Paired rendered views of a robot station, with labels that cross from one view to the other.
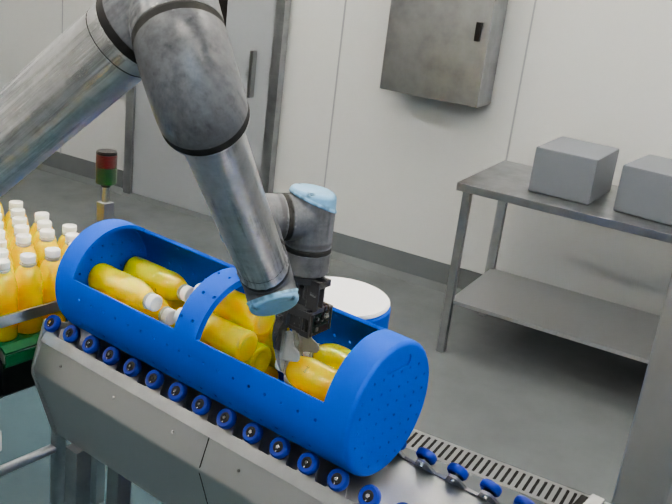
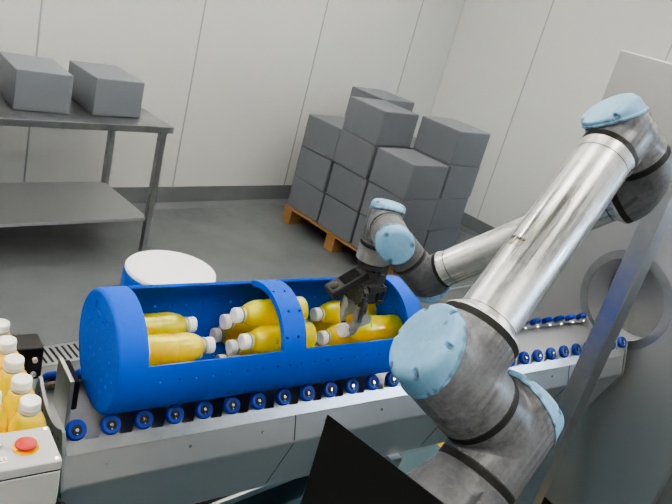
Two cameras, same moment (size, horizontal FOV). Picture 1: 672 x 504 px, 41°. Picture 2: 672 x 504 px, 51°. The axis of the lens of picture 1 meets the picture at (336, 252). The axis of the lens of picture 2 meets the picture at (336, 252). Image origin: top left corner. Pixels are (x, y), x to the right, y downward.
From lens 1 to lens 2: 2.15 m
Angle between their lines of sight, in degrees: 70
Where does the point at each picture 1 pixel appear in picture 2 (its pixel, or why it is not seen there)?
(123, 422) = (208, 458)
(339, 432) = not seen: hidden behind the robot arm
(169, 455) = (262, 451)
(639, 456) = (638, 276)
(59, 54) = (612, 186)
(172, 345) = (283, 364)
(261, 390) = (364, 354)
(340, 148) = not seen: outside the picture
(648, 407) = (646, 257)
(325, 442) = not seen: hidden behind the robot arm
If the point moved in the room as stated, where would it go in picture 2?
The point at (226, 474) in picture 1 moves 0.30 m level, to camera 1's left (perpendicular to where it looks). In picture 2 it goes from (317, 429) to (269, 492)
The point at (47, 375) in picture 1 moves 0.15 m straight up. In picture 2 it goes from (90, 481) to (98, 426)
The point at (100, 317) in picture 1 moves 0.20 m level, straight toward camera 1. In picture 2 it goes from (191, 384) to (277, 407)
